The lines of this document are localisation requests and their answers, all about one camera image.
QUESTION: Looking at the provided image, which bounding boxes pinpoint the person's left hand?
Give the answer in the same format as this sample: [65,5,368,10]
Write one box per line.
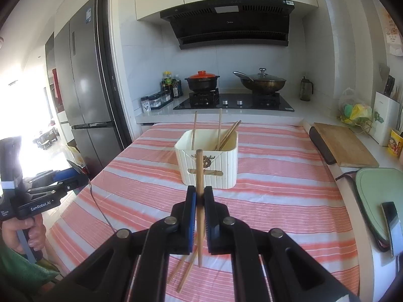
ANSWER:
[2,216,48,254]

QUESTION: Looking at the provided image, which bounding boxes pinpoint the wooden cutting board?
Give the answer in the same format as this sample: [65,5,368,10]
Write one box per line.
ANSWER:
[313,122,380,168]

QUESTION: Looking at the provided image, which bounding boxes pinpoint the green clothing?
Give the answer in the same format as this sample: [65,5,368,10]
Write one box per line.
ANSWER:
[0,242,62,302]

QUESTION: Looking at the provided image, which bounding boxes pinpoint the glass wok lid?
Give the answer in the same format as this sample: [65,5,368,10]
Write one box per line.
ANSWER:
[242,68,285,83]

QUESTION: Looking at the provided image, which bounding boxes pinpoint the dark oil kettle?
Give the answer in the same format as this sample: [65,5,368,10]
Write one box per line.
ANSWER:
[300,76,314,102]

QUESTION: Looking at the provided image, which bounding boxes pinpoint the paper wall notice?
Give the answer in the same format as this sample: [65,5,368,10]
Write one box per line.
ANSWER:
[382,8,403,57]

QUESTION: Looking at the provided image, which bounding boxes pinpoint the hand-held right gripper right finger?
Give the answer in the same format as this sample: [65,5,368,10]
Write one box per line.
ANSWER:
[203,185,360,302]

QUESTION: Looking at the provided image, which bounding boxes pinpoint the yellow cup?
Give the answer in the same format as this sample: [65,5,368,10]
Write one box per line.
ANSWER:
[388,128,403,158]

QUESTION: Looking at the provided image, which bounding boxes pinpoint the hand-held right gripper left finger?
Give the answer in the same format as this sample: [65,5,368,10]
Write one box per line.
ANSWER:
[47,185,198,302]

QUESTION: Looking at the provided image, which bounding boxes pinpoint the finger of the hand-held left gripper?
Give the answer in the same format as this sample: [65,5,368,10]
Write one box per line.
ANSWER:
[26,172,91,196]
[31,168,77,187]

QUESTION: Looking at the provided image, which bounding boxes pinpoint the cream utensil holder box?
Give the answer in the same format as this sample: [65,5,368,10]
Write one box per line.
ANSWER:
[175,129,239,189]

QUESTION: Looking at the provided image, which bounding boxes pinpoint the grey refrigerator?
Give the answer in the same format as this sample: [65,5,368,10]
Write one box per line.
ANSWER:
[53,0,125,180]

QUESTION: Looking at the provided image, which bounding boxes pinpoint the dark sauce bottle green cap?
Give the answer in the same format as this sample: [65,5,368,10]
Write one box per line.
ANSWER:
[161,71,174,97]

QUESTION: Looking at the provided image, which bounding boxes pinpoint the dark wok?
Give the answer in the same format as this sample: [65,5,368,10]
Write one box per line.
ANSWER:
[233,71,287,94]

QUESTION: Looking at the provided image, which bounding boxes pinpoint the black range hood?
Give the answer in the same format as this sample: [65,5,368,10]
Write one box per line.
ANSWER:
[160,0,295,50]

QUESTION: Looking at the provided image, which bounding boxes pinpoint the black gas stove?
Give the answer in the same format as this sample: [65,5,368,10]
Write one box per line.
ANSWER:
[173,89,295,112]

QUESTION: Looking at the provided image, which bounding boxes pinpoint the spice jar set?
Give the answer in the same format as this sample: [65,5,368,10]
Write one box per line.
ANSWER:
[149,91,174,107]

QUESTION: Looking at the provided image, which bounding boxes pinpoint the pink striped tablecloth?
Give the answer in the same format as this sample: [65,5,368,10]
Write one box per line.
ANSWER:
[50,122,361,302]

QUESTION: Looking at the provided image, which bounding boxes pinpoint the white knife block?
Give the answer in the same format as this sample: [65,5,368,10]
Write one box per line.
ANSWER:
[370,91,402,147]

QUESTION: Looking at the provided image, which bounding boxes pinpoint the kitchen knife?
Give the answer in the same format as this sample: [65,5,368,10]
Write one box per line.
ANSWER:
[384,75,396,98]

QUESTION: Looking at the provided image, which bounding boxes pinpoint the green cutting board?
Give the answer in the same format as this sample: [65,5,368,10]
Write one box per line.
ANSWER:
[353,167,403,253]

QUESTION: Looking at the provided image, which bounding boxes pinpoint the plastic bag yellow green contents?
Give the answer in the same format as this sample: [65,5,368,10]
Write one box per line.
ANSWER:
[338,88,383,133]

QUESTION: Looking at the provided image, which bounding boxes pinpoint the wooden chopstick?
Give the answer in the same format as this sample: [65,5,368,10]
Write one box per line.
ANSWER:
[191,111,198,151]
[167,241,197,285]
[218,120,239,150]
[176,233,207,294]
[196,149,205,267]
[220,120,242,151]

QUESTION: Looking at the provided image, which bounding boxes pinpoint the black clay pot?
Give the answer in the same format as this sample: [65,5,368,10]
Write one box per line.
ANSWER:
[184,76,220,92]

